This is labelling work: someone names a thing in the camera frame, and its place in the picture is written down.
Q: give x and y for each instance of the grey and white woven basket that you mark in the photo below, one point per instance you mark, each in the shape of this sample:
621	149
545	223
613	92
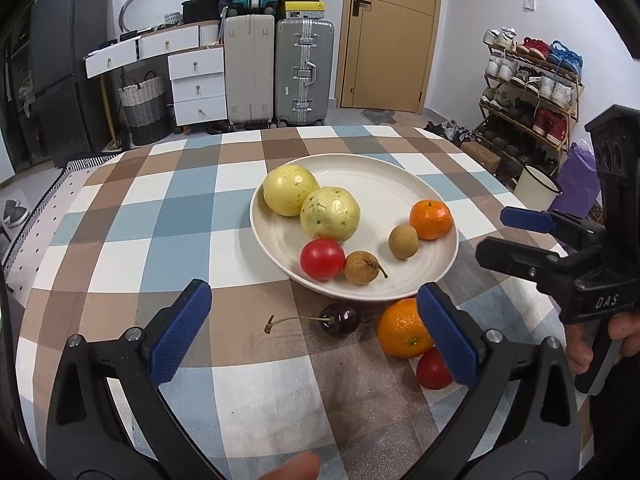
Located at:
142	110

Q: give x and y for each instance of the rows of shoes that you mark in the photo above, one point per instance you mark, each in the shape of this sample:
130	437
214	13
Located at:
545	85

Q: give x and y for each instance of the grey slipper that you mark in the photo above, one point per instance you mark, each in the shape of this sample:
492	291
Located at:
15	212

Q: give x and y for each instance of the white bucket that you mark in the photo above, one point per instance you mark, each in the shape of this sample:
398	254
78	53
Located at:
532	187

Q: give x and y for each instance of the brown longan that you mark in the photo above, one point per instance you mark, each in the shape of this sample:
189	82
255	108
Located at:
359	268
403	242

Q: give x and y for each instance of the wooden door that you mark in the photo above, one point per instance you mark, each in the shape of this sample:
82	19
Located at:
395	60

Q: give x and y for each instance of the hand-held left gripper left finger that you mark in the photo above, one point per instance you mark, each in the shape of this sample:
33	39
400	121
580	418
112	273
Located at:
180	330

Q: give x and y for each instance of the black storage box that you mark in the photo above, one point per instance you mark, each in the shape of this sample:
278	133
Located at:
200	11

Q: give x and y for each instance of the cream round plate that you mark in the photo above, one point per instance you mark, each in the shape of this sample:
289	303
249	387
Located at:
380	185

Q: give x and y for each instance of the grey suitcase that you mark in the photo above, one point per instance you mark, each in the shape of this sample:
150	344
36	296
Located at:
302	70

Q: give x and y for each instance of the oval metal mirror frame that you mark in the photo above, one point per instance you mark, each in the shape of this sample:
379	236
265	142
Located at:
125	7

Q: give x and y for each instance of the large red tomato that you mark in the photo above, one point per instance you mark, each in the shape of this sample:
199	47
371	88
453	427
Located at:
322	260

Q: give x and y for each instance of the dotted rug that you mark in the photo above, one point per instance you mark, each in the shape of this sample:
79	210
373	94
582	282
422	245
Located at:
45	220

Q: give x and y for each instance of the white drawer cabinet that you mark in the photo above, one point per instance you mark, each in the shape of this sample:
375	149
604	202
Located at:
197	87

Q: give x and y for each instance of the grey door mat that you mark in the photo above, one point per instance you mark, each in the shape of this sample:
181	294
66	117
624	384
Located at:
380	117

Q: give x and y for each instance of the purple bag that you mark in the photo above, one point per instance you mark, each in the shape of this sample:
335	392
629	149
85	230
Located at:
580	180

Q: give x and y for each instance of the person's right hand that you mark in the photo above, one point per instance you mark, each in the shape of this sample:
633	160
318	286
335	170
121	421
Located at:
577	350

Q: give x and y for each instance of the brown cardboard box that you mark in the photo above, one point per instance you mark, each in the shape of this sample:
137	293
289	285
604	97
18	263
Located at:
480	156

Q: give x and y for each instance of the speckled yellow passion fruit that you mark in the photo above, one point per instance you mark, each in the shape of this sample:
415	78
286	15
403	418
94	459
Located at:
330	212

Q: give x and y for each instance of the yellow and black shoe box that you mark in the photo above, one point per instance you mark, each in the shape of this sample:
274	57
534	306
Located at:
301	10

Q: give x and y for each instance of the green-yellow passion fruit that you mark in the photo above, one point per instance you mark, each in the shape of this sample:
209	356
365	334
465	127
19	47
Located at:
287	190

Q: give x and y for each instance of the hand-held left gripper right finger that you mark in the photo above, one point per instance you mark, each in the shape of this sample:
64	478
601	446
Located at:
445	335

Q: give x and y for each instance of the wooden shoe rack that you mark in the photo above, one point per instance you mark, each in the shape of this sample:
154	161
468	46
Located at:
575	110

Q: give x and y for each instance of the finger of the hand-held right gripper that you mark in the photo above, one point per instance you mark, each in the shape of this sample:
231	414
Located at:
525	217
515	257

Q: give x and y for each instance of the beige suitcase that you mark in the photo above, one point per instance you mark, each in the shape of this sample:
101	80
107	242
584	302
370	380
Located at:
249	70

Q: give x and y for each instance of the person's left hand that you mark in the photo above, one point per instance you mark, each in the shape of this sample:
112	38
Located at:
295	467

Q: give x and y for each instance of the small orange mandarin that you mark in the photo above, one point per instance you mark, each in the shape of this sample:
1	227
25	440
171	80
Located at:
431	220

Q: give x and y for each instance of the dark glass cabinet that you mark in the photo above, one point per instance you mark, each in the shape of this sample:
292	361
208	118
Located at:
17	95

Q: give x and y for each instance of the small red tomato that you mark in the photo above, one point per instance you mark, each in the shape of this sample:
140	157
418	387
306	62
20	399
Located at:
431	370

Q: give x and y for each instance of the dark cherry with long stem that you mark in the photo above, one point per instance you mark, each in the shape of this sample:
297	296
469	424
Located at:
340	320

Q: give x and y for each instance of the grey shoes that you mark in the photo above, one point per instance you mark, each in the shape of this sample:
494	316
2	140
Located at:
447	131

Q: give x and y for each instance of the checked tablecloth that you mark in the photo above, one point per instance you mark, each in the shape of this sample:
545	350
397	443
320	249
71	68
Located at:
175	240

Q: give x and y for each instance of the large orange mandarin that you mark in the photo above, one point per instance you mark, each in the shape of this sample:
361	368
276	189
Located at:
400	330

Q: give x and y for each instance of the black refrigerator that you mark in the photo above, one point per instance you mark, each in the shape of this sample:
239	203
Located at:
70	60

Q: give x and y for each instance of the white desk with drawers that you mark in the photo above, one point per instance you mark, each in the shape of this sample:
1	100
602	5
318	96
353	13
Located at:
165	42

